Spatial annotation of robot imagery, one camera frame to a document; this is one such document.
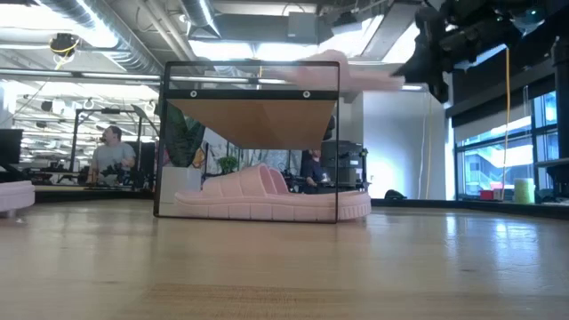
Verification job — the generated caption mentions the grey metal box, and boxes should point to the grey metal box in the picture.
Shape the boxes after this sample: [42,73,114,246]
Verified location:
[286,12,319,39]

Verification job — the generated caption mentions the small green plant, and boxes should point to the small green plant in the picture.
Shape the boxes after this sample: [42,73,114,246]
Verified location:
[217,155,240,176]

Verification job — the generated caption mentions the light green roll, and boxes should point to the light green roll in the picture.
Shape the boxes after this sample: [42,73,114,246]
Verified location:
[513,177,536,205]

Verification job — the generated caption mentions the black stacked cases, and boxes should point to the black stacked cases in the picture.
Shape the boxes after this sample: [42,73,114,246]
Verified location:
[319,140,366,188]

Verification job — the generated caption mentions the snake plant in white pot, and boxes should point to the snake plant in white pot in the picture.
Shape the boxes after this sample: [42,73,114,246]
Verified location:
[158,102,208,206]

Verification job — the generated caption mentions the silver ventilation duct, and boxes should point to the silver ventilation duct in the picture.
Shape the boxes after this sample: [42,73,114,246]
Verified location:
[37,0,164,76]
[180,0,223,39]

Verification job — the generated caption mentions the black aluminium table frame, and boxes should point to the black aluminium table frame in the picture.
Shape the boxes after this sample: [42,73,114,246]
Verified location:
[34,186,569,222]

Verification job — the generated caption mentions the yellow and black cable reel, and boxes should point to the yellow and black cable reel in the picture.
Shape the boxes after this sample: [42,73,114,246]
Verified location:
[48,32,82,59]

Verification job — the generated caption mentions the black screen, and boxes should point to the black screen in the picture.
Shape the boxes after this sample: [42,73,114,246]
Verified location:
[0,128,24,166]

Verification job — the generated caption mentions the wooden shelf with black frame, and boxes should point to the wooden shelf with black frame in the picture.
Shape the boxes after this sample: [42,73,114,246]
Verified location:
[153,60,341,225]

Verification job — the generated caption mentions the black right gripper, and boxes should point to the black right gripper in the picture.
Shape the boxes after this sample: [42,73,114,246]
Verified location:
[393,0,525,104]

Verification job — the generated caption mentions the yellow hanging cable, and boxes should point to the yellow hanging cable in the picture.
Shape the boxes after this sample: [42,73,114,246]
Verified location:
[501,46,511,202]

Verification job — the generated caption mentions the person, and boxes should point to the person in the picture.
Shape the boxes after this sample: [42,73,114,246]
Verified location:
[300,148,333,196]
[86,124,138,187]

